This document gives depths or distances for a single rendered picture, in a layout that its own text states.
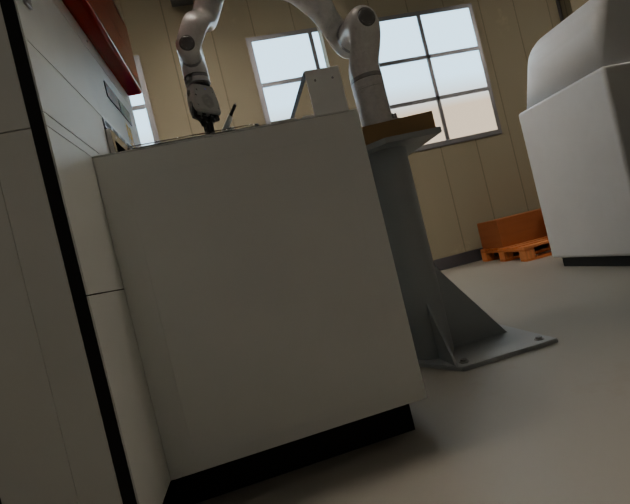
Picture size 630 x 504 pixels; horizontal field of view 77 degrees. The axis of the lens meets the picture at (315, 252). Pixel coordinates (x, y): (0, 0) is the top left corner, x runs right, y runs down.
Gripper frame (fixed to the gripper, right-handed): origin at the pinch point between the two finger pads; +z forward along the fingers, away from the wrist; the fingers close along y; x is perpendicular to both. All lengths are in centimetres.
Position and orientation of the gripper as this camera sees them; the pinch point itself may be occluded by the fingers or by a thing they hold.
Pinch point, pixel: (209, 131)
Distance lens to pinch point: 146.1
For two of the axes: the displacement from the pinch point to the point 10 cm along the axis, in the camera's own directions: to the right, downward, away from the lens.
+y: 6.0, -1.5, 7.8
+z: 2.4, 9.7, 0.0
